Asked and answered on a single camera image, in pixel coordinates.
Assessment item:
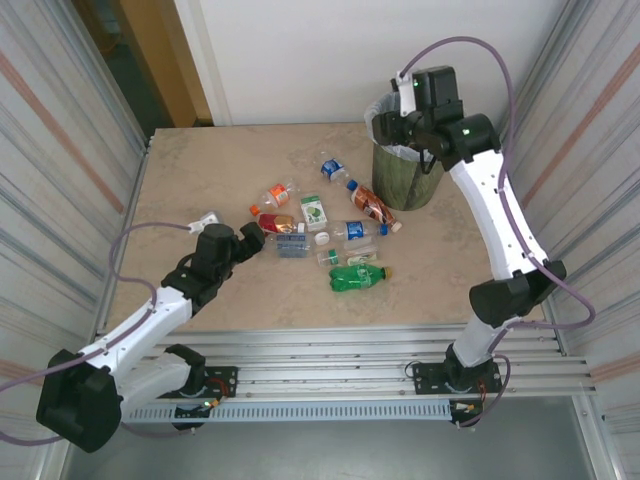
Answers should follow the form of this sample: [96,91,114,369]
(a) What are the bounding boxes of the clear bottle grey-blue label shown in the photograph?
[262,233,314,260]

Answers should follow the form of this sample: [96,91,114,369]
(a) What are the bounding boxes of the clear bottle orange label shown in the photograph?
[249,182,301,219]

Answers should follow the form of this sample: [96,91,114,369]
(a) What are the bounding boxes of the white bottle lime label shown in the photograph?
[298,194,330,234]

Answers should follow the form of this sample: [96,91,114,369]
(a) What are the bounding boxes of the crushed clear bottle blue label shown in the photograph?
[319,157,354,186]

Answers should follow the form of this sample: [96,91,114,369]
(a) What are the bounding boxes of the brown label bottle blue cap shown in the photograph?
[346,179,404,234]

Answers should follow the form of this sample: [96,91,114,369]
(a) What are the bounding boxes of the water bottle bright blue label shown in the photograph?
[327,219,391,241]

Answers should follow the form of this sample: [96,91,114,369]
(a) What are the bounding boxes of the green soda bottle yellow cap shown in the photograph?
[328,263,394,295]

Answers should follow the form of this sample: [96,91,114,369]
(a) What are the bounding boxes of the translucent plastic bin liner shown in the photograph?
[363,92,451,164]

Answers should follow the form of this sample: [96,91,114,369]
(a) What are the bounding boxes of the green waste bin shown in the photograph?
[372,142,446,211]

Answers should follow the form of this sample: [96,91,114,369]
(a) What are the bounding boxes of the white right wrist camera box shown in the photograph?
[393,71,417,117]

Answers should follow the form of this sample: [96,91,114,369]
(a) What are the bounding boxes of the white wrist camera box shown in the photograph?
[188,210,222,235]
[393,71,417,117]

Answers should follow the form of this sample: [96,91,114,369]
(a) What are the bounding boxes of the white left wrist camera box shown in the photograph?
[188,210,222,235]

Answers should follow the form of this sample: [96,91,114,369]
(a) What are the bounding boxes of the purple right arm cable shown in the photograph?
[399,35,597,431]

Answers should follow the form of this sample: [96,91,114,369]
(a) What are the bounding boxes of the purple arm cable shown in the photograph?
[0,222,194,446]
[399,35,597,431]

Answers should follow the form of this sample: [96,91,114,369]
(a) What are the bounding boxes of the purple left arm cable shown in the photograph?
[0,222,194,446]

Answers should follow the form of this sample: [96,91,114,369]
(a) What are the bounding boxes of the aluminium frame rails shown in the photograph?
[53,322,600,405]

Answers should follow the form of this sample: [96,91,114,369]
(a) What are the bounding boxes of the slotted grey cable duct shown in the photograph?
[72,401,454,425]

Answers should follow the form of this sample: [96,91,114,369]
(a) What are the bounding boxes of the brown wooden door frame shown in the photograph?
[117,0,214,129]

